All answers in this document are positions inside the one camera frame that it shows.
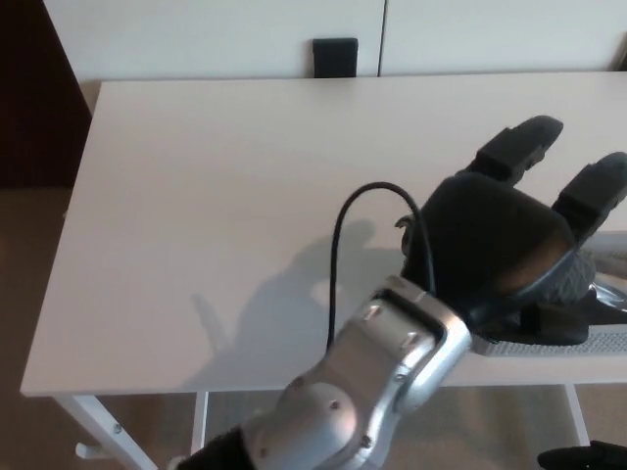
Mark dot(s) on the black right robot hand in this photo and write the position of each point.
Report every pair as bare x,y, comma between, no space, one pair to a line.
588,455

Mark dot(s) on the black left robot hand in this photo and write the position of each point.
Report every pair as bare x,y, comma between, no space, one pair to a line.
485,235

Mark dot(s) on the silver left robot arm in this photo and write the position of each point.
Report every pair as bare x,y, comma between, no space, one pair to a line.
382,372

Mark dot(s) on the grey perforated plastic container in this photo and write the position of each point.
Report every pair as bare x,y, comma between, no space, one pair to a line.
607,341

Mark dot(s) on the white desk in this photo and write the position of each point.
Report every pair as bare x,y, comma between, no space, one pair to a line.
220,171

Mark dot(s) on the white desk leg hook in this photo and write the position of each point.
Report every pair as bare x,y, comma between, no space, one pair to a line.
85,451

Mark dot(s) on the white cabinet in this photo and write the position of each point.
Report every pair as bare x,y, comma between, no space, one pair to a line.
196,39

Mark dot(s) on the dark brown door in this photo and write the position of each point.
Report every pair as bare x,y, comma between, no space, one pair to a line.
34,98

